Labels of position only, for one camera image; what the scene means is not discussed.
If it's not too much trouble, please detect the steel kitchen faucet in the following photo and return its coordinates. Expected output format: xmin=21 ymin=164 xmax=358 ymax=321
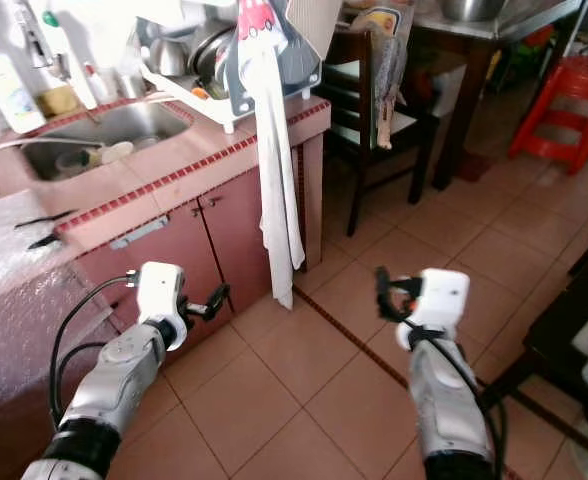
xmin=19 ymin=0 xmax=75 ymax=86

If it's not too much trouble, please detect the pink cabinet door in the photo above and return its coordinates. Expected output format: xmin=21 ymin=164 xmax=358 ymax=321
xmin=199 ymin=170 xmax=280 ymax=301
xmin=79 ymin=210 xmax=230 ymax=346

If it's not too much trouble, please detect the white towel red car print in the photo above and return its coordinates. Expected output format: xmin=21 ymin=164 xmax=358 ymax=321
xmin=239 ymin=0 xmax=307 ymax=309

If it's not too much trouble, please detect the dark wooden furniture piece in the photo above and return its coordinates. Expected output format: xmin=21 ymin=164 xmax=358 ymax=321
xmin=482 ymin=222 xmax=588 ymax=421

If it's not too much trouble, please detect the clear bubble wrap sheet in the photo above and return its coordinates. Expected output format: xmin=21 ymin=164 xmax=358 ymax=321
xmin=0 ymin=195 xmax=125 ymax=441

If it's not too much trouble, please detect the white ceramic cup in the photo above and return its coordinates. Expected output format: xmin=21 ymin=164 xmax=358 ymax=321
xmin=96 ymin=140 xmax=137 ymax=166

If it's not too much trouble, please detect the dark wooden chair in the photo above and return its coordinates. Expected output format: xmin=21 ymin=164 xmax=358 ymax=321
xmin=319 ymin=25 xmax=440 ymax=239

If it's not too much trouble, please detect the white dish rack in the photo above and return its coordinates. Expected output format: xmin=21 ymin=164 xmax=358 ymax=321
xmin=134 ymin=15 xmax=240 ymax=134

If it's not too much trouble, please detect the dark wooden table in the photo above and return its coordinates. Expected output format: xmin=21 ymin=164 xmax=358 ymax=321
xmin=409 ymin=0 xmax=588 ymax=191

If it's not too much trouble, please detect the clear plastic bag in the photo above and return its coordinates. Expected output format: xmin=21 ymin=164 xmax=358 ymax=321
xmin=359 ymin=5 xmax=415 ymax=151

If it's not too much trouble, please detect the small steel cup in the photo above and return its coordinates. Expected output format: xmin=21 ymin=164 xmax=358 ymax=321
xmin=114 ymin=72 xmax=147 ymax=101

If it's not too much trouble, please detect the blue-grey drainer tray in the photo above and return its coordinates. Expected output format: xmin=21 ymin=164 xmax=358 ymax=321
xmin=224 ymin=0 xmax=325 ymax=119

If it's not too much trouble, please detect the dark steel pan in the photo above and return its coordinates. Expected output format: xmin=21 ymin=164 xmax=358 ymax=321
xmin=189 ymin=22 xmax=245 ymax=89

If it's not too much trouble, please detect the steel bowl in rack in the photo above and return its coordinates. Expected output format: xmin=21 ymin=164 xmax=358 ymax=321
xmin=149 ymin=38 xmax=190 ymax=76

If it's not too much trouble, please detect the yellow sponge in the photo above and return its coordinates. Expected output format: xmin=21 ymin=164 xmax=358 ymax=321
xmin=37 ymin=85 xmax=80 ymax=119

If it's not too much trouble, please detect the white detergent bottle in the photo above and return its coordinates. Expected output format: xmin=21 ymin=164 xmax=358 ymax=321
xmin=0 ymin=45 xmax=50 ymax=134

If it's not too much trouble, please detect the grey textured board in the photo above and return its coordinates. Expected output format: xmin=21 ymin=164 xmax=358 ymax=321
xmin=284 ymin=0 xmax=345 ymax=59

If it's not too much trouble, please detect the steel pot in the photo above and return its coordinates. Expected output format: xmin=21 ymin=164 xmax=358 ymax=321
xmin=439 ymin=0 xmax=507 ymax=23

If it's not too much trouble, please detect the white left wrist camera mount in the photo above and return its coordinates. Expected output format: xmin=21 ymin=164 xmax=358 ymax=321
xmin=137 ymin=262 xmax=188 ymax=336

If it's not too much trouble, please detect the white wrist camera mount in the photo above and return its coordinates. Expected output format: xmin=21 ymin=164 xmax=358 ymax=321
xmin=409 ymin=268 xmax=472 ymax=346
xmin=137 ymin=262 xmax=188 ymax=336

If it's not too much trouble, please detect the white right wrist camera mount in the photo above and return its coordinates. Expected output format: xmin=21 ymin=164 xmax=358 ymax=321
xmin=409 ymin=268 xmax=472 ymax=346

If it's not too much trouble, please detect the silver cabinet handle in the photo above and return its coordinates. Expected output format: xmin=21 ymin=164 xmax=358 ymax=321
xmin=109 ymin=216 xmax=170 ymax=249

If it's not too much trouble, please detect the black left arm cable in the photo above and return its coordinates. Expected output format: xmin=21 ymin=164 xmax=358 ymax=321
xmin=47 ymin=275 xmax=150 ymax=431

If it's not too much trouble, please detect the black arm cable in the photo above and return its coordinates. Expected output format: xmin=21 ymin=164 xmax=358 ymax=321
xmin=47 ymin=275 xmax=150 ymax=431
xmin=394 ymin=315 xmax=507 ymax=471

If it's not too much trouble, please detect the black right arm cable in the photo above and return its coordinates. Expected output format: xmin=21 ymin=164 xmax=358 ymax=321
xmin=394 ymin=315 xmax=507 ymax=471

